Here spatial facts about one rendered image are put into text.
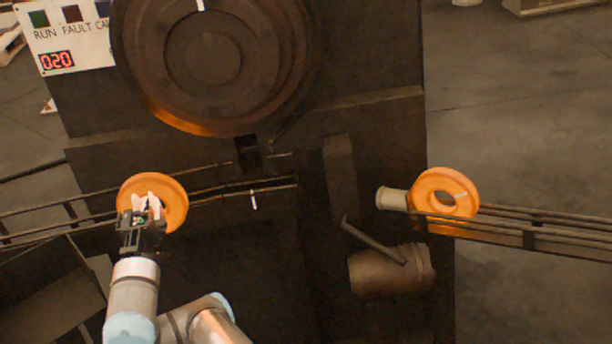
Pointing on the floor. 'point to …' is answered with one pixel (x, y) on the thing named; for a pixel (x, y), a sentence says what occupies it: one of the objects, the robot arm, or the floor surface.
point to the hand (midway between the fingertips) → (150, 197)
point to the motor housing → (388, 285)
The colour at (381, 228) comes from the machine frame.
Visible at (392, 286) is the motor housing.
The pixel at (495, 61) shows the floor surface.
